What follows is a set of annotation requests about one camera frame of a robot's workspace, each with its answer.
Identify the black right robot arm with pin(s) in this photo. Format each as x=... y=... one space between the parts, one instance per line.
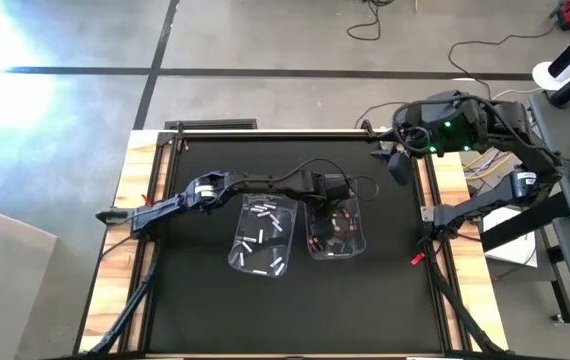
x=515 y=125

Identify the silver AA battery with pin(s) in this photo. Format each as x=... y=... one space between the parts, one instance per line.
x=264 y=214
x=246 y=246
x=249 y=239
x=240 y=258
x=276 y=224
x=256 y=209
x=269 y=205
x=260 y=235
x=276 y=261
x=280 y=269

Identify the black table mat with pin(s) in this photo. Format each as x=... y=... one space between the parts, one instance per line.
x=265 y=310

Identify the small red clip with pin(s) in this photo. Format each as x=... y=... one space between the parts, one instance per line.
x=417 y=258
x=146 y=201

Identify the black table support bar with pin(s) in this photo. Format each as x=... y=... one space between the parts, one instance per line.
x=525 y=222

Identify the beige grey panel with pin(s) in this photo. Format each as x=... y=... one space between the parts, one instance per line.
x=0 y=300

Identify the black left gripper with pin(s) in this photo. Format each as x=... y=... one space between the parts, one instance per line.
x=324 y=205

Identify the black white bar stand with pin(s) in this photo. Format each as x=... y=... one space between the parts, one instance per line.
x=544 y=76

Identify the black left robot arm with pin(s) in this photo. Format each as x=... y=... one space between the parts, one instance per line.
x=265 y=181

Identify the silver metal mounting plate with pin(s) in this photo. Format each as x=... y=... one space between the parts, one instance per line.
x=427 y=214

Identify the clear plastic bin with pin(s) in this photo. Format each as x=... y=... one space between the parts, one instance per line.
x=357 y=240
x=285 y=240

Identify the black table leg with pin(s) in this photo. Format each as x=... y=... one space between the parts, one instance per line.
x=562 y=297

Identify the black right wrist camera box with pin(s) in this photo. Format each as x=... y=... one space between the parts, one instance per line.
x=407 y=121

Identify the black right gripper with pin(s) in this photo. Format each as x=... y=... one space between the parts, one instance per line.
x=415 y=135

